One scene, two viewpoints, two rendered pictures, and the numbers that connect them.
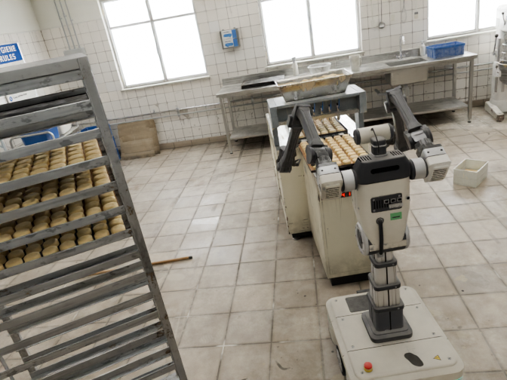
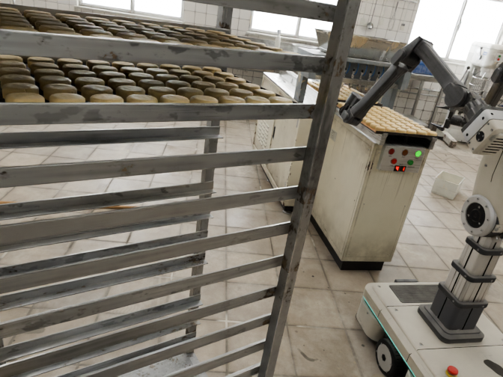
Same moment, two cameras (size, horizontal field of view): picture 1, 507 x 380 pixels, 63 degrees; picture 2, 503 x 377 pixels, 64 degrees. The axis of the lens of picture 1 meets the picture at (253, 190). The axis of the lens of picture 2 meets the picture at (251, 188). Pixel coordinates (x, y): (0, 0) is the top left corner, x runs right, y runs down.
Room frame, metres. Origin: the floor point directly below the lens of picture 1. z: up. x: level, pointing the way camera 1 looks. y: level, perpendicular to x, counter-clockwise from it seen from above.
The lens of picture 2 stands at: (0.56, 0.75, 1.41)
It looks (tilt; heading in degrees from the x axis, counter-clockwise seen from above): 24 degrees down; 344
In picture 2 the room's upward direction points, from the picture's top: 9 degrees clockwise
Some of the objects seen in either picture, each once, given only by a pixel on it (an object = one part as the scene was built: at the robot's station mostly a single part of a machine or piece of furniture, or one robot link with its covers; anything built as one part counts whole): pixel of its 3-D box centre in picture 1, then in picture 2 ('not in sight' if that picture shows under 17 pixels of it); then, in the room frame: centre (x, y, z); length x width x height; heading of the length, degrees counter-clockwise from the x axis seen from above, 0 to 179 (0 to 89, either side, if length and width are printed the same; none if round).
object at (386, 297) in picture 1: (385, 310); (456, 306); (1.67, -0.55, 0.36); 0.13 x 0.13 x 0.40; 89
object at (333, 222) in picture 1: (336, 206); (358, 184); (2.72, -0.58, 0.45); 0.70 x 0.34 x 0.90; 178
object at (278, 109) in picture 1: (316, 116); (348, 81); (3.23, -0.59, 1.01); 0.72 x 0.33 x 0.34; 88
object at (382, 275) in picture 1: (384, 291); (467, 283); (1.67, -0.55, 0.49); 0.11 x 0.11 x 0.40; 89
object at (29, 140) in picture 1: (40, 136); not in sight; (5.18, 2.47, 0.88); 0.40 x 0.30 x 0.16; 85
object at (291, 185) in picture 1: (313, 165); (311, 139); (3.70, -0.61, 0.42); 1.28 x 0.72 x 0.84; 178
